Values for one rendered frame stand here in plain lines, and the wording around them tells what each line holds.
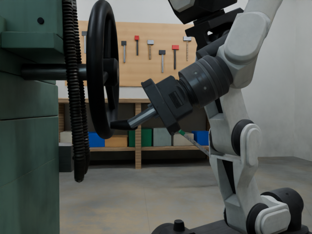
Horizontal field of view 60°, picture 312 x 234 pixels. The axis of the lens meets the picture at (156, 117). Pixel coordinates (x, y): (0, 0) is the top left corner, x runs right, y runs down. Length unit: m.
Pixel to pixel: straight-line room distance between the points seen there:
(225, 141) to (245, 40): 0.57
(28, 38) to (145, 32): 3.51
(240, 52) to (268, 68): 3.94
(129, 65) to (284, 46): 2.36
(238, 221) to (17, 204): 0.84
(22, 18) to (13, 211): 0.37
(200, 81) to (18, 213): 0.45
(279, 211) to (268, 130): 3.26
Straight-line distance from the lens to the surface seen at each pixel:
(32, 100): 0.68
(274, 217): 1.22
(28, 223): 0.70
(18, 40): 0.56
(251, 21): 0.58
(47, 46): 0.54
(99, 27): 0.49
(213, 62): 0.54
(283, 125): 4.56
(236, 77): 0.56
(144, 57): 3.94
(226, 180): 1.19
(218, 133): 1.07
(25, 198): 0.67
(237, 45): 0.54
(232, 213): 1.21
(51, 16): 0.57
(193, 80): 0.52
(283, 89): 4.56
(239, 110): 1.06
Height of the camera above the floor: 0.73
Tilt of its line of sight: 2 degrees down
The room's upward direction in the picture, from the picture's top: straight up
